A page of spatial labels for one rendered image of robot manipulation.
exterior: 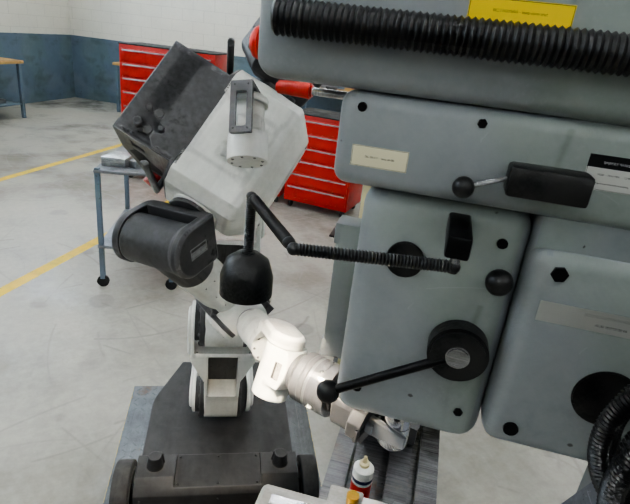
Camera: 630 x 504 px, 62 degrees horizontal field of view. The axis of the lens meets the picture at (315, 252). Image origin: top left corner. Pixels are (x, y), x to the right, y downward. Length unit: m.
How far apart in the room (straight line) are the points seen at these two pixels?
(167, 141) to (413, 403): 0.60
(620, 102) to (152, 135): 0.71
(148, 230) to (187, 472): 0.90
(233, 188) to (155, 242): 0.16
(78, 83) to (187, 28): 2.74
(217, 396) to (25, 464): 1.19
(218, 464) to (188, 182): 0.97
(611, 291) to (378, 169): 0.27
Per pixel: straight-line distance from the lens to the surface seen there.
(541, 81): 0.55
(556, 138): 0.56
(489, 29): 0.51
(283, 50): 0.57
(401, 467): 1.24
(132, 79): 6.16
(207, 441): 1.77
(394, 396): 0.71
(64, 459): 2.62
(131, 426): 2.10
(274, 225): 0.57
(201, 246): 0.94
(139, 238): 0.94
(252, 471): 1.66
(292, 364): 0.90
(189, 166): 0.95
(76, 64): 12.21
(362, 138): 0.56
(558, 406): 0.69
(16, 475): 2.61
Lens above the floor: 1.78
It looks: 23 degrees down
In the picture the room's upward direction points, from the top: 7 degrees clockwise
